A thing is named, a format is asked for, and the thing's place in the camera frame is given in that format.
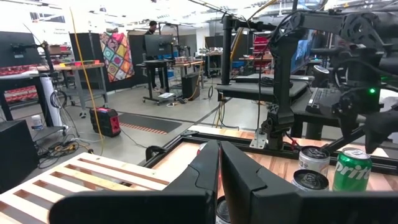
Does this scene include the white cylinder column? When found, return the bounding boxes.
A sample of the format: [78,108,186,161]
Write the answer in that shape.
[39,75,65,128]

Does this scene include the red tool cabinet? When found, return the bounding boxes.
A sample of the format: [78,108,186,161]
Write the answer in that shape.
[252,35,272,72]

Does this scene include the silver mounting bracket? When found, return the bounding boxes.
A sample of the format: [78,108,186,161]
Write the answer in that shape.
[249,128,268,150]

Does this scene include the blue screen monitor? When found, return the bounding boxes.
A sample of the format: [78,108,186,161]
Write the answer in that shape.
[290,30,315,75]

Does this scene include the red parts bins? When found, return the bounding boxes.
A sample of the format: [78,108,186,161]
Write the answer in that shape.
[0,64,40,104]

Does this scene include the black frame post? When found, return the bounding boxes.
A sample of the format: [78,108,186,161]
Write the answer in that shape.
[221,14,234,86]

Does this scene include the black diagonal frame brace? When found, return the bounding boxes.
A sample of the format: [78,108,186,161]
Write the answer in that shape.
[322,126,366,154]

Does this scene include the black floor mat orange stripes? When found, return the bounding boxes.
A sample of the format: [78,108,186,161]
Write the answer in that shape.
[117,111,183,136]

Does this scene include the red black portable box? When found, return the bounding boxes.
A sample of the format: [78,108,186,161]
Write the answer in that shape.
[89,106,122,138]

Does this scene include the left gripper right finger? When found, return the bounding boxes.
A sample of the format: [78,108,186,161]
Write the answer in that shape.
[220,140,398,224]

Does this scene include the green Sprite can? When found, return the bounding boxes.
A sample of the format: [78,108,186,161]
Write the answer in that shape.
[331,147,373,192]

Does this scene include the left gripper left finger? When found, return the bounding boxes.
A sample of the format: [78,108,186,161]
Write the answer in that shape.
[49,139,220,224]

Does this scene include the wooden slatted shelf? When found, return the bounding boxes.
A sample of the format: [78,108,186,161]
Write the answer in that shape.
[0,151,171,224]

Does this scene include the black table frame rail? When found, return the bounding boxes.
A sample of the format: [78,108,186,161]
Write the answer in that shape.
[139,129,398,175]

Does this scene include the black partition panel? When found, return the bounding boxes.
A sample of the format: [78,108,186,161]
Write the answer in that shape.
[128,33,149,85]
[68,32,108,91]

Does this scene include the wooden table orange edge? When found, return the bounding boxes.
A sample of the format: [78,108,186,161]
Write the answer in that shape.
[172,58,205,91]

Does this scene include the floor cable bundle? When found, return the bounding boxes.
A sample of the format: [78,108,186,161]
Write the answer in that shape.
[36,132,94,170]

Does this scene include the wooden top grey workbench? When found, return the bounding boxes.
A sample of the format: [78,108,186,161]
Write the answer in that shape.
[37,61,109,119]

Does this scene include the Celsius Arctic Vibe can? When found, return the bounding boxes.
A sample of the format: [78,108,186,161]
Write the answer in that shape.
[291,169,330,192]

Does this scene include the person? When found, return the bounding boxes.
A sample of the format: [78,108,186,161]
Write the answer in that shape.
[143,20,165,93]

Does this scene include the black computer monitor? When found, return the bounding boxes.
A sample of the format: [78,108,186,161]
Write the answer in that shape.
[0,30,42,68]
[143,34,174,58]

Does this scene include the black computer tower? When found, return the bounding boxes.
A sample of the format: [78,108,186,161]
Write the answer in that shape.
[0,119,40,194]
[181,72,201,101]

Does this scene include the black platform table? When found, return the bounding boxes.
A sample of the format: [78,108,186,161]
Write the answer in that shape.
[214,73,315,103]

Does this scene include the black standing desk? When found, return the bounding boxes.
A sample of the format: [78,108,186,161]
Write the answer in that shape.
[136,58,187,106]

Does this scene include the yellow hanging cable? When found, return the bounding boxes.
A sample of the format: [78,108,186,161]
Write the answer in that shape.
[229,0,279,63]
[68,6,106,156]

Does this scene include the white plastic jar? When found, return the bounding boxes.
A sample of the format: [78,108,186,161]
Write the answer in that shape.
[30,114,45,131]

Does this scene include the Celsius Tropical Vibe can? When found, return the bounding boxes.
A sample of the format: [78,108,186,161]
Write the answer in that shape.
[298,145,331,177]

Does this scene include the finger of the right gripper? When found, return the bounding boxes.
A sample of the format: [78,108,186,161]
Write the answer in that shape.
[337,105,358,141]
[363,105,398,155]

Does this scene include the silver Diet Coke can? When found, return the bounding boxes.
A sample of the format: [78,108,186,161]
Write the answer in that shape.
[215,195,231,224]

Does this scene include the colourful patchwork quilt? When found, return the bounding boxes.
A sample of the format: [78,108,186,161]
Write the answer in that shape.
[99,30,136,83]

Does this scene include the metal shelf unit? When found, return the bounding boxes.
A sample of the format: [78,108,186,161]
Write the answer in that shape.
[203,46,223,78]

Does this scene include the black keyboard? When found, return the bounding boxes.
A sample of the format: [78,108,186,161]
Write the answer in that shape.
[305,86,343,114]

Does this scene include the black cylinder speaker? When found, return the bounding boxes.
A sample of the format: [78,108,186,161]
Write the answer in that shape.
[312,64,331,88]

